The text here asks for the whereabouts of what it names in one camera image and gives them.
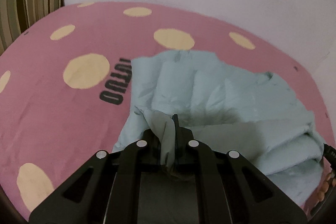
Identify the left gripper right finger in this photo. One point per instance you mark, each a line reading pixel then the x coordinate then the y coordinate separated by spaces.
pixel 228 187

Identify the light teal puffer jacket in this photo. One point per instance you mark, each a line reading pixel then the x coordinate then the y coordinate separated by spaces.
pixel 227 108

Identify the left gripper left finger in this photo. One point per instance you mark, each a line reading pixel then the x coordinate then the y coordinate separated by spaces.
pixel 105 189

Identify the person's right hand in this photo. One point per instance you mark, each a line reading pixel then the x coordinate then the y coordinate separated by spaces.
pixel 325 185

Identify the pink polka dot bedsheet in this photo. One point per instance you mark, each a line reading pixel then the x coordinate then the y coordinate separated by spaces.
pixel 65 92

